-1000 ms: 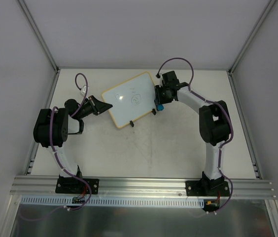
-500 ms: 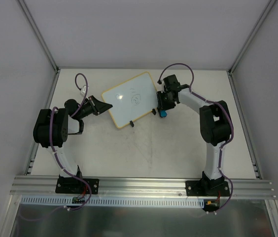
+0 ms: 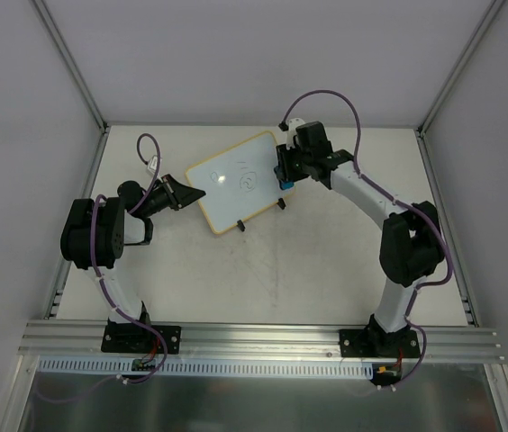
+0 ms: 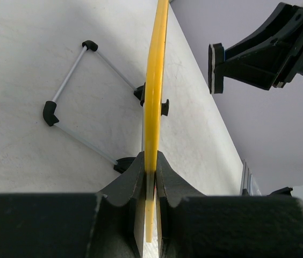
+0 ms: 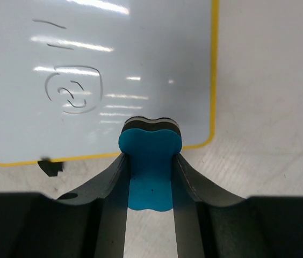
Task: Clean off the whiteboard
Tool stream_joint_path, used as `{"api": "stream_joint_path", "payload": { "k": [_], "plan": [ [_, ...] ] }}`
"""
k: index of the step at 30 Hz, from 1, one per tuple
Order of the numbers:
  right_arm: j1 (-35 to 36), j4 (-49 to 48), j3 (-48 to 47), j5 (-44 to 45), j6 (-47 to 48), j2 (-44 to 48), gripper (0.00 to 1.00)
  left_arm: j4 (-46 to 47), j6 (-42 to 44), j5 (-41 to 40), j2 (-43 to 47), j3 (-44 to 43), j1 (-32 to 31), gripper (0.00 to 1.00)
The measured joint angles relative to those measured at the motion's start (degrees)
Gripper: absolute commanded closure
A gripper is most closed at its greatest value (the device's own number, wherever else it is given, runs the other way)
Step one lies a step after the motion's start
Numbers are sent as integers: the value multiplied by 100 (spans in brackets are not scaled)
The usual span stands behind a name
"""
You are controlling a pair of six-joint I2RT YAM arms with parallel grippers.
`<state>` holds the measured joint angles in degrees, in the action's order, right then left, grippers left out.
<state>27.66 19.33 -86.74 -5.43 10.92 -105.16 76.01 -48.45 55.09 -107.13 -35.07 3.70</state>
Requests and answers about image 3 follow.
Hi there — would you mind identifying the blue whiteboard eraser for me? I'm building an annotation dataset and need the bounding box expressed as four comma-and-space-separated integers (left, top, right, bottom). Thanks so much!
274, 166, 294, 190

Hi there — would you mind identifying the yellow framed whiteboard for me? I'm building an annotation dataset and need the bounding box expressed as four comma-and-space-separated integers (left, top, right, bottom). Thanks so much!
186, 130, 295, 235

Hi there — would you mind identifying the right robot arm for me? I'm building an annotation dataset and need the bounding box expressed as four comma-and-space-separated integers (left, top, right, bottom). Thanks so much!
274, 119, 445, 356

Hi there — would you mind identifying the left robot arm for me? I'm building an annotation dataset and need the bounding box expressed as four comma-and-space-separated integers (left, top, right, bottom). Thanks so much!
60, 175, 206, 351

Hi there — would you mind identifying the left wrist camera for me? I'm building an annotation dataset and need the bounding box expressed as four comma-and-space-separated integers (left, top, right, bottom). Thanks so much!
146, 155, 162, 176

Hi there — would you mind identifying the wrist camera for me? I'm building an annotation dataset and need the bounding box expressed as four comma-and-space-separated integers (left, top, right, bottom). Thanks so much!
278, 118, 306, 147
146, 155, 162, 176

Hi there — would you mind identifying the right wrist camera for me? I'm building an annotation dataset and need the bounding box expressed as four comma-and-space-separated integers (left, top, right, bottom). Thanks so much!
278, 118, 306, 147

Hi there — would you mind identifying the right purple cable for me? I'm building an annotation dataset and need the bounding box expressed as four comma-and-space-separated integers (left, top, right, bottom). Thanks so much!
280, 89, 456, 392

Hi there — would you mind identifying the purple cable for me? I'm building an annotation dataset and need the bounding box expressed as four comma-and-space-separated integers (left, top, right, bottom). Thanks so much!
35, 132, 168, 403
280, 89, 456, 392

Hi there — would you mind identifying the whiteboard wire stand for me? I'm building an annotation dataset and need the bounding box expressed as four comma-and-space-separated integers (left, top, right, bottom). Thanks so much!
235, 197, 287, 234

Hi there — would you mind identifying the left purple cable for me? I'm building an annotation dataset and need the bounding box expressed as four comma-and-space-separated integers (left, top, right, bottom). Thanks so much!
35, 132, 168, 403

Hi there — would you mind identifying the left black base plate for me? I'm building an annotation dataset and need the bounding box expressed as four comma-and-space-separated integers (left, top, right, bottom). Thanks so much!
100, 321, 182, 355

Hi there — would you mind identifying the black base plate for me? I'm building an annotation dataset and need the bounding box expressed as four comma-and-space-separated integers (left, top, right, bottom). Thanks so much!
100, 321, 182, 355
338, 317, 421, 359

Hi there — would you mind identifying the aluminium front rail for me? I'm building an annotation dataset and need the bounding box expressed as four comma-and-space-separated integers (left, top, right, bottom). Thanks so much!
17, 319, 507, 364

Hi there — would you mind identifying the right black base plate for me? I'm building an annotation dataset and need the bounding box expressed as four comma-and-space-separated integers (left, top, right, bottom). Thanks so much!
338, 317, 421, 359

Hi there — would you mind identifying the white slotted cable duct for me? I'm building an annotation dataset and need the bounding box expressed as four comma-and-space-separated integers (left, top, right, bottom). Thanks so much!
37, 356, 374, 380

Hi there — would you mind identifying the left aluminium frame post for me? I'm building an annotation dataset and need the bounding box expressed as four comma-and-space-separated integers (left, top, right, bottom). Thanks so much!
30, 0, 108, 132

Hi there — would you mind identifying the aluminium frame post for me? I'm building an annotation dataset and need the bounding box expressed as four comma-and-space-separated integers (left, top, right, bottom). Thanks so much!
30, 0, 108, 132
417, 0, 508, 137

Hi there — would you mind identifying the right aluminium frame post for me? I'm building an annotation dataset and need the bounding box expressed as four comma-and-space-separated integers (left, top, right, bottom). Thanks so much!
417, 0, 508, 137

